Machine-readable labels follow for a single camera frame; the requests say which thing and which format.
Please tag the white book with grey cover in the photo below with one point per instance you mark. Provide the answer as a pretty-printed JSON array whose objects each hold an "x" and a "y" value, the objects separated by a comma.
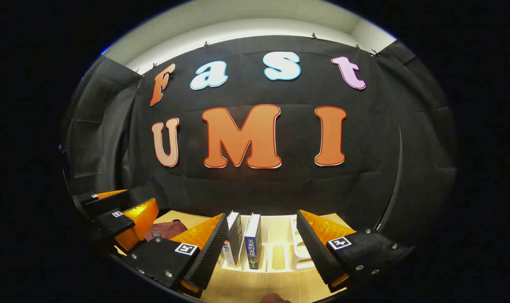
[{"x": 235, "y": 240}]

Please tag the maroon schoolbag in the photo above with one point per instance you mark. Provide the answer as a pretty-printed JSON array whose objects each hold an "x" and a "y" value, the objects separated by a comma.
[{"x": 166, "y": 230}]

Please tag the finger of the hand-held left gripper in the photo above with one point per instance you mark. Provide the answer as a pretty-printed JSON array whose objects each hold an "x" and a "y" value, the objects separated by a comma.
[
  {"x": 91, "y": 204},
  {"x": 112, "y": 223}
]

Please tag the white book with blue cover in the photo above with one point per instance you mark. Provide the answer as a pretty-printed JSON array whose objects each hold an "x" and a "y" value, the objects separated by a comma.
[{"x": 253, "y": 244}]

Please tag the white bookshelf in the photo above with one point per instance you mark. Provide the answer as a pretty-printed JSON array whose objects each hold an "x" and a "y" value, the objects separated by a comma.
[{"x": 280, "y": 252}]

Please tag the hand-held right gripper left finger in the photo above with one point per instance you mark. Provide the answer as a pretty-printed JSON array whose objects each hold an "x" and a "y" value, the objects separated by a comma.
[{"x": 208, "y": 261}]

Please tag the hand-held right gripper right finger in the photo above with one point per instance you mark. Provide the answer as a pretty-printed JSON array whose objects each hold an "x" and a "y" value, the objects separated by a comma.
[{"x": 318, "y": 256}]

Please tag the black backdrop cloth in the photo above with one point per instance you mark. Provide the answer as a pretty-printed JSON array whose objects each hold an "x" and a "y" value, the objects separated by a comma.
[{"x": 280, "y": 189}]

